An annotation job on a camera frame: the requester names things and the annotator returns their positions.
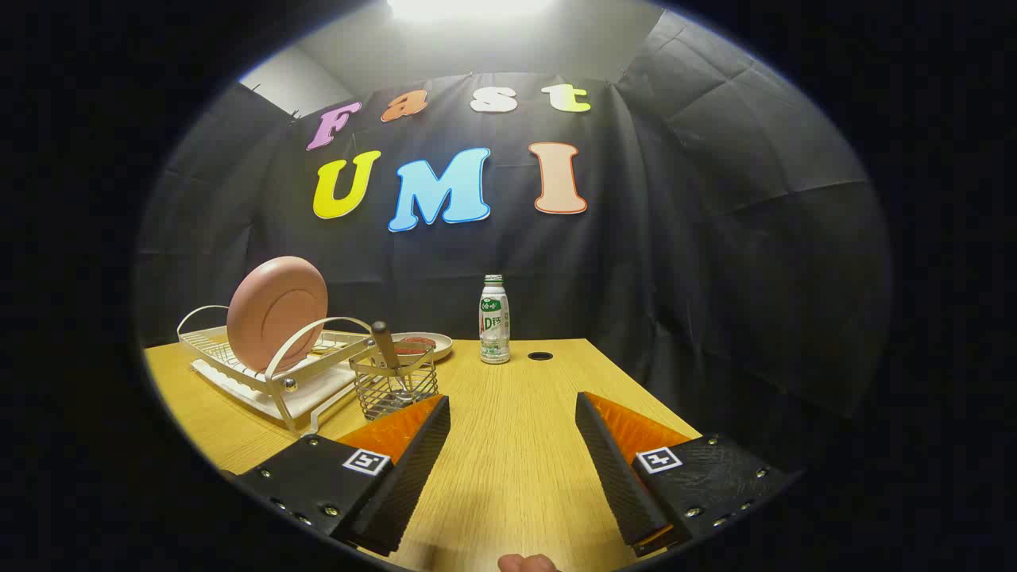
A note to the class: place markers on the white drain tray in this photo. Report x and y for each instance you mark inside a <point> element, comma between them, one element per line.
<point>310,397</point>

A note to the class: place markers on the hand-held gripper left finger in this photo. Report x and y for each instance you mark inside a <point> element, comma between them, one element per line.
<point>413,469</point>

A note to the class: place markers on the black backdrop cloth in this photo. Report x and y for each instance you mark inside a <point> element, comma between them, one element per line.
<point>675,278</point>

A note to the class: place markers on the brown meat piece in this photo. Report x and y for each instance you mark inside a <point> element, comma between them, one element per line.
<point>421,341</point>
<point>411,349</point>

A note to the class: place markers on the pink plate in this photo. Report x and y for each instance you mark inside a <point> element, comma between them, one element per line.
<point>274,314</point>

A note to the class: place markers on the white drink bottle green label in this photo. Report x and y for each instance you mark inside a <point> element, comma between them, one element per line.
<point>494,326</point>

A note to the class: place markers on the beige plate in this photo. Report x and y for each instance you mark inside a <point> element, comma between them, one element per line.
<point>441,345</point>

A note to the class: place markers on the ceiling light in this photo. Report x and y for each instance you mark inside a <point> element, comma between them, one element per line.
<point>469,8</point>

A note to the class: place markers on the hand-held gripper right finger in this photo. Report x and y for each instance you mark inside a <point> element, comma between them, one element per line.
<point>616,469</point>

